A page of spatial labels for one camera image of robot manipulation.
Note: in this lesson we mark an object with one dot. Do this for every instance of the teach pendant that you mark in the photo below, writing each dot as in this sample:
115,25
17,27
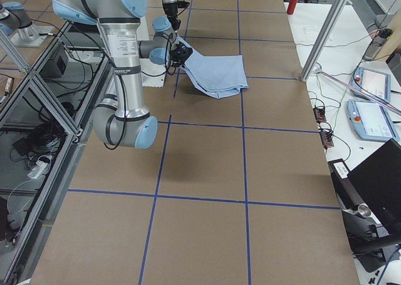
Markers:
370,121
375,82

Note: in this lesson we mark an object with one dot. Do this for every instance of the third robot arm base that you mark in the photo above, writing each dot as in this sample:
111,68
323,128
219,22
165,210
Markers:
16,24

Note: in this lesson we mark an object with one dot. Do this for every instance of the light blue t-shirt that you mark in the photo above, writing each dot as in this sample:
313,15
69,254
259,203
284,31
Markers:
216,76

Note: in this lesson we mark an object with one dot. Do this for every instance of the aluminium table frame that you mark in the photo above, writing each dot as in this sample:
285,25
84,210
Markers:
44,124

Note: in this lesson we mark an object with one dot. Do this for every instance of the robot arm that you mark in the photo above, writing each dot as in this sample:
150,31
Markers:
168,1
122,118

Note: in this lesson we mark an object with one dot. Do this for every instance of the near teach pendant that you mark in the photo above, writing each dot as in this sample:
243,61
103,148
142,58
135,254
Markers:
370,121

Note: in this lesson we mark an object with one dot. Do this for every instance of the white camera mast base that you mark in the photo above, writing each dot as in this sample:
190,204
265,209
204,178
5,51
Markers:
153,58

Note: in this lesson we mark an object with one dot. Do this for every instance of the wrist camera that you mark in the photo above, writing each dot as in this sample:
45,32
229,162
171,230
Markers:
183,4
185,52

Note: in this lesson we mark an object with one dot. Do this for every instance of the metal reacher grabber tool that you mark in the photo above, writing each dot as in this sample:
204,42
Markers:
358,89

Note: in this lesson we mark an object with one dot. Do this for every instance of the orange terminal block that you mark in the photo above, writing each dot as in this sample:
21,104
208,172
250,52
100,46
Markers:
326,136
319,114

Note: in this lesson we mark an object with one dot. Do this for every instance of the far teach pendant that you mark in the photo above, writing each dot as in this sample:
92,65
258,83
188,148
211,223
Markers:
375,82

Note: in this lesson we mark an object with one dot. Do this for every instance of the aluminium frame post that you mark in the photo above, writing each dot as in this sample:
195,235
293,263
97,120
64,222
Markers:
326,29

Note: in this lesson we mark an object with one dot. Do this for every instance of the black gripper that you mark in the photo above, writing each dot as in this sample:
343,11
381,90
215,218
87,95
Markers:
177,57
171,14

